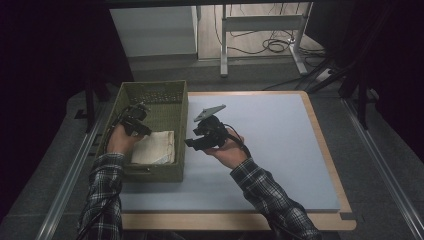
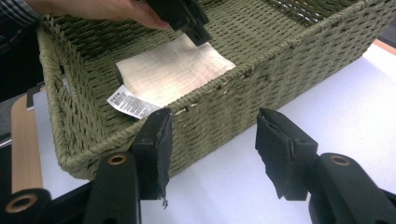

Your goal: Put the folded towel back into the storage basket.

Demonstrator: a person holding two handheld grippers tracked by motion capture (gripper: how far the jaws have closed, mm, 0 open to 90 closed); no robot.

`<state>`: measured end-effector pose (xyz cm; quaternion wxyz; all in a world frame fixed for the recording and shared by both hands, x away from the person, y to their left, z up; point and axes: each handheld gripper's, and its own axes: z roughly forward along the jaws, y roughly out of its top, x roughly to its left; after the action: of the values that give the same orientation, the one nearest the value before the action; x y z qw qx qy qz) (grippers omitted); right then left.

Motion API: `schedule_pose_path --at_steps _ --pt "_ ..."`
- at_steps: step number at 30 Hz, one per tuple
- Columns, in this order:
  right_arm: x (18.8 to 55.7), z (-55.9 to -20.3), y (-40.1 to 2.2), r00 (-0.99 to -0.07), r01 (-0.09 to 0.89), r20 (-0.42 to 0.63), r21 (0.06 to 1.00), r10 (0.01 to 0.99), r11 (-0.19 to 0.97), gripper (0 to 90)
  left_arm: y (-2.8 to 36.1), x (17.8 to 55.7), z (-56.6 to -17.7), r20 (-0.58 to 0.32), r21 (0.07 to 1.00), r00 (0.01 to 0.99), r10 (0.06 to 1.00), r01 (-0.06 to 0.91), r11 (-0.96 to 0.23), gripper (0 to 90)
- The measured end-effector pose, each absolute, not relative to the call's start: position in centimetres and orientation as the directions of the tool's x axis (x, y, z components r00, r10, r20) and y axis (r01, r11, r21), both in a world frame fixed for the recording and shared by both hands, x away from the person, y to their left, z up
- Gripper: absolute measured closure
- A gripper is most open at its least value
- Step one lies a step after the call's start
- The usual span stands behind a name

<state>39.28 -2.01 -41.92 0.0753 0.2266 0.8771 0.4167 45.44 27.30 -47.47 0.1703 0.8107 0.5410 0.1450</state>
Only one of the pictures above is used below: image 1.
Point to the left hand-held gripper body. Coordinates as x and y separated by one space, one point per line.
135 115

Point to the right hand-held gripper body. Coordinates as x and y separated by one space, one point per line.
215 131

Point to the cream egg-print cloth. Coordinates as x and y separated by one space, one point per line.
156 148

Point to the green plastic basket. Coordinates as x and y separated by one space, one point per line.
166 100

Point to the person's left hand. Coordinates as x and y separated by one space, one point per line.
120 141

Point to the person's right hand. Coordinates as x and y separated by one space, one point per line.
231 153

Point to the black metal stand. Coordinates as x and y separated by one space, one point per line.
89 110
362 106

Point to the pale blue table mat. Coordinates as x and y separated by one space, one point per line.
283 150

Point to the grey cabinet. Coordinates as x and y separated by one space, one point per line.
153 31

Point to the white power strip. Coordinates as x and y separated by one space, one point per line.
323 75

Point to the black tape piece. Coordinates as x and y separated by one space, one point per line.
348 216

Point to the aluminium floor rail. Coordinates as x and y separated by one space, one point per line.
383 163
71 173

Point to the white metal desk frame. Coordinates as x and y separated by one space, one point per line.
263 22

